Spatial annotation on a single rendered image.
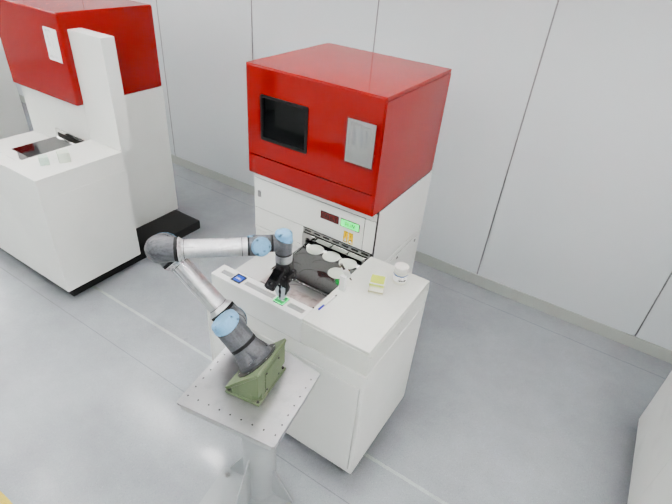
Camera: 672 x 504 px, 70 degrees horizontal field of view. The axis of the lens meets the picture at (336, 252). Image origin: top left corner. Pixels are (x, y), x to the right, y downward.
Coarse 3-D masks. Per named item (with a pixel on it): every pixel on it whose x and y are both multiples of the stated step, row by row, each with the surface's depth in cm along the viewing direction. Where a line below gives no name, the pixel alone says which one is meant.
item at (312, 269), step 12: (300, 252) 267; (324, 252) 268; (336, 252) 269; (300, 264) 257; (312, 264) 258; (324, 264) 259; (336, 264) 260; (360, 264) 261; (300, 276) 249; (312, 276) 250; (324, 276) 250; (324, 288) 242
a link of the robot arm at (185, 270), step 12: (168, 264) 194; (180, 264) 196; (192, 264) 199; (180, 276) 197; (192, 276) 197; (204, 276) 201; (192, 288) 198; (204, 288) 198; (204, 300) 199; (216, 300) 200; (228, 300) 204; (216, 312) 199; (240, 312) 203
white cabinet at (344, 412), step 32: (256, 320) 233; (416, 320) 248; (320, 352) 217; (320, 384) 227; (352, 384) 214; (384, 384) 240; (320, 416) 239; (352, 416) 224; (384, 416) 267; (320, 448) 252; (352, 448) 236
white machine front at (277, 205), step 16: (256, 176) 279; (256, 192) 285; (272, 192) 277; (288, 192) 270; (304, 192) 264; (256, 208) 291; (272, 208) 283; (288, 208) 276; (304, 208) 269; (320, 208) 262; (336, 208) 256; (256, 224) 297; (272, 224) 289; (288, 224) 282; (304, 224) 274; (320, 224) 268; (336, 224) 261; (368, 224) 249; (368, 240) 254
